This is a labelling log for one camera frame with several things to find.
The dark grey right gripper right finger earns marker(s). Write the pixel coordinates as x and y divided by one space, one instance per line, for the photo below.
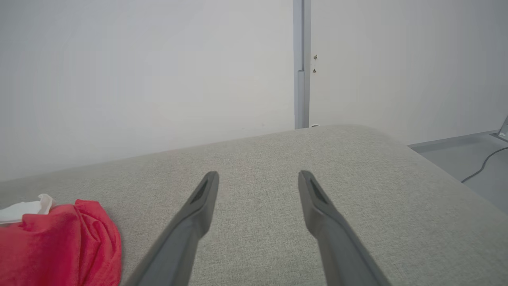
337 242

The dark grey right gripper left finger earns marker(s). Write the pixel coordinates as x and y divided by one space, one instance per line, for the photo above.
186 234

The red and white garment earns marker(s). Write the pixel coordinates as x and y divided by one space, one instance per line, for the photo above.
59 246

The grey flat device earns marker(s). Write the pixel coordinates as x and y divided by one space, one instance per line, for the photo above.
505 133

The grey metal bracket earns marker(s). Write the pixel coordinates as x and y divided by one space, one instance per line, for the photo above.
301 39

